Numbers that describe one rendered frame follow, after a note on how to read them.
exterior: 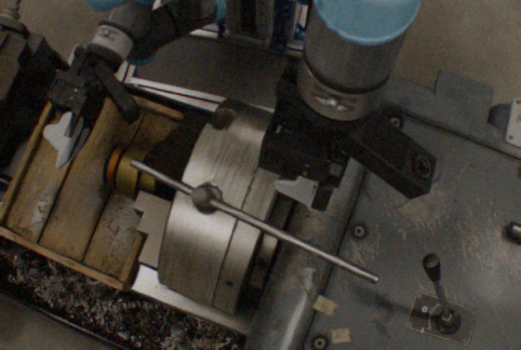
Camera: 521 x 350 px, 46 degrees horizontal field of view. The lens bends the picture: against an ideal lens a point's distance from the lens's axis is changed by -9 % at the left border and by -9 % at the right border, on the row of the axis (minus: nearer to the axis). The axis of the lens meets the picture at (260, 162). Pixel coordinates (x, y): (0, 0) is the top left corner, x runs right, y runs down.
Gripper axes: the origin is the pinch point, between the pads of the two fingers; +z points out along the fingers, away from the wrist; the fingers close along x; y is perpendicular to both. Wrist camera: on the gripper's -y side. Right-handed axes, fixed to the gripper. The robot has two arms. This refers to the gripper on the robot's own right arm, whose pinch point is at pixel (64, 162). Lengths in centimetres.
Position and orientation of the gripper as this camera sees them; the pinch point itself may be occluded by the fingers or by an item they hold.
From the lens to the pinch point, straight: 110.1
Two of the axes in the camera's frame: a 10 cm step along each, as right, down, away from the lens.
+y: -9.4, -3.3, 1.1
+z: -3.5, 8.9, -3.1
